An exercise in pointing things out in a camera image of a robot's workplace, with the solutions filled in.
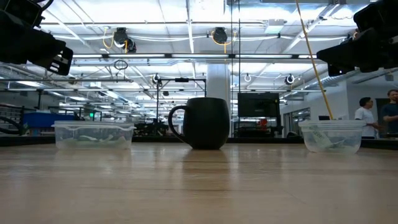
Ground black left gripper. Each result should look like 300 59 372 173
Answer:
0 0 74 77

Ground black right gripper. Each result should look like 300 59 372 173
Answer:
317 0 398 77

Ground blue workbench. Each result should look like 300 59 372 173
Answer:
23 111 75 129

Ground person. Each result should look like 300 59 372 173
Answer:
354 96 382 140
381 89 398 138

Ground clear rectangular plastic container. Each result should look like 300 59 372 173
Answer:
51 120 137 151

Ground clear round plastic container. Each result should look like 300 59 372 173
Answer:
298 119 367 155

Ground black monitor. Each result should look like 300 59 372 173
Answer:
238 92 280 118

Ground white pillar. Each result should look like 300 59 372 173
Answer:
206 63 233 138

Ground dark green ceramic mug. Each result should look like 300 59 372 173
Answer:
167 97 231 151

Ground yellow hanging cable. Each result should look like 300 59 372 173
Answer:
294 0 334 121

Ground silver ventilation duct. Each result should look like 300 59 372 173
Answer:
298 67 398 91

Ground black hanging cable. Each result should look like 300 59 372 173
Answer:
230 0 234 138
237 0 241 138

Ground black aluminium table frame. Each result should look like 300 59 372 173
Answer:
0 135 398 150

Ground black gantry frame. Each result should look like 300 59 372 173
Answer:
156 77 208 138

